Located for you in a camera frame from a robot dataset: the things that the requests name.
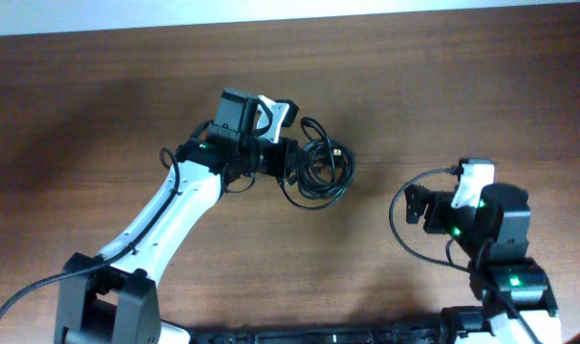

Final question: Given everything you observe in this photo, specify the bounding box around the black cable bundle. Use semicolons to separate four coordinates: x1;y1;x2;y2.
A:
275;116;356;211

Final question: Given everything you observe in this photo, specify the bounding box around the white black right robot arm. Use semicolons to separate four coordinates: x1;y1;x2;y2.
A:
404;183;561;343

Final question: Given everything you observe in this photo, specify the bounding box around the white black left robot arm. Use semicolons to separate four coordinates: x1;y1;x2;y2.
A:
54;89;299;343

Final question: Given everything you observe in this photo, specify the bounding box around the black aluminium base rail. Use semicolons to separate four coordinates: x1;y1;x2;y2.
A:
160;305;496;344

